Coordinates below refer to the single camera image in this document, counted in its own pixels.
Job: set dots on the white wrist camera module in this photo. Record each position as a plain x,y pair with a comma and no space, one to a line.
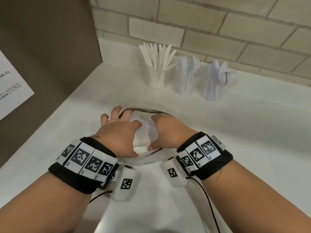
175,173
125,183

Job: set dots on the clear cup holding knives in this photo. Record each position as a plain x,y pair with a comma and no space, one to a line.
158,78

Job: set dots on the bunch of white plastic spoons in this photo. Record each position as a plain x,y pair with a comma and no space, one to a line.
218,75

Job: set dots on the black wristband with marker tiles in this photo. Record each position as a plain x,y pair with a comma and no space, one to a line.
206,155
82,164

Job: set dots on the person's left forearm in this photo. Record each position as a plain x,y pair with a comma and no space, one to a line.
48,206

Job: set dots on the bunch of white plastic forks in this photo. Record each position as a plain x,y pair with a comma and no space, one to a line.
189,65

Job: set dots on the bunch of white plastic knives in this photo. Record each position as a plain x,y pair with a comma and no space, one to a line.
156,55

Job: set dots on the person's left little finger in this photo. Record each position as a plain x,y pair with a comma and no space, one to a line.
104,118

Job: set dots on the person's left middle finger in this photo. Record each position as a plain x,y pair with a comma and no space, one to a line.
125,116

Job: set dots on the person's right hand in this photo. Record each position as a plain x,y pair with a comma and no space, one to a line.
172,133

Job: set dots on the person's left hand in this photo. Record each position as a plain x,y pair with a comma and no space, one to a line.
114,135

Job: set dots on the person's right thumb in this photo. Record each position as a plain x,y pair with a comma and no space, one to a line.
153,145

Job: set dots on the brown cabinet panel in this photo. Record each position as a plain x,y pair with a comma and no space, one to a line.
48,41

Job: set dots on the white paper notice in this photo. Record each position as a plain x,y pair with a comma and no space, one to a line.
12,89

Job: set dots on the clear cup holding forks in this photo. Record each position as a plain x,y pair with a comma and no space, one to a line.
184,84

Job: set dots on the clear plastic container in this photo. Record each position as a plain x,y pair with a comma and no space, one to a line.
145,135

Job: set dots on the person's right forearm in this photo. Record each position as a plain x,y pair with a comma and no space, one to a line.
255,201

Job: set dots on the person's left thumb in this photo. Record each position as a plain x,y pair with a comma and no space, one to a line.
132,152

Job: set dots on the clear cup holding spoons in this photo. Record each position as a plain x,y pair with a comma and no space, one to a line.
216,92

